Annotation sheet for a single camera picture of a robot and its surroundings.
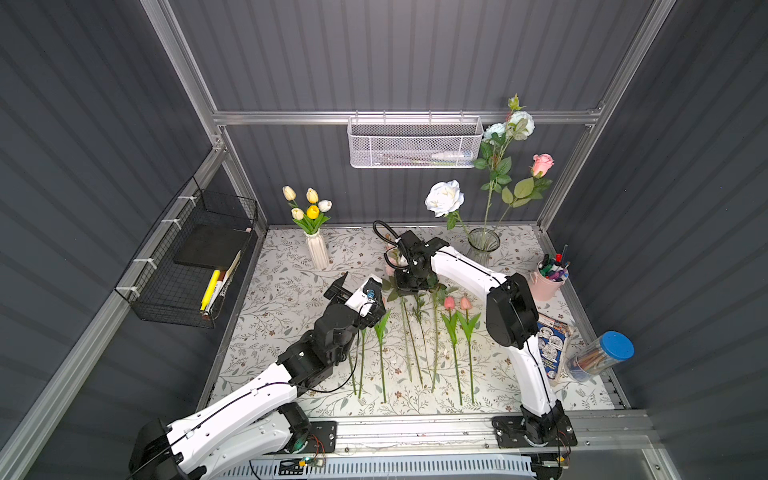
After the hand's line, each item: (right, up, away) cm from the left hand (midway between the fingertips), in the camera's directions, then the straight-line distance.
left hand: (362, 287), depth 71 cm
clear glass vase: (+35, +12, +20) cm, 42 cm away
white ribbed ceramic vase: (-17, +9, +28) cm, 35 cm away
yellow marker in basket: (-36, 0, 0) cm, 36 cm away
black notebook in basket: (-41, +10, +7) cm, 43 cm away
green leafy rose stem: (+8, -4, +23) cm, 25 cm away
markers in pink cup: (+58, +4, +21) cm, 62 cm away
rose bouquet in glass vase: (+39, +25, +14) cm, 48 cm away
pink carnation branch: (+22, -4, +26) cm, 34 cm away
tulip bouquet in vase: (-16, +18, +17) cm, 30 cm away
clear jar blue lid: (+57, -16, 0) cm, 59 cm away
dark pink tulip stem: (+26, -15, +21) cm, 36 cm away
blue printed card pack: (+55, -17, +17) cm, 60 cm away
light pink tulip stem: (-2, -23, +16) cm, 28 cm away
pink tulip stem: (-4, -25, +14) cm, 29 cm away
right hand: (+10, -4, +23) cm, 25 cm away
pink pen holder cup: (+56, -3, +23) cm, 60 cm away
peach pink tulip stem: (+4, -15, +21) cm, 26 cm away
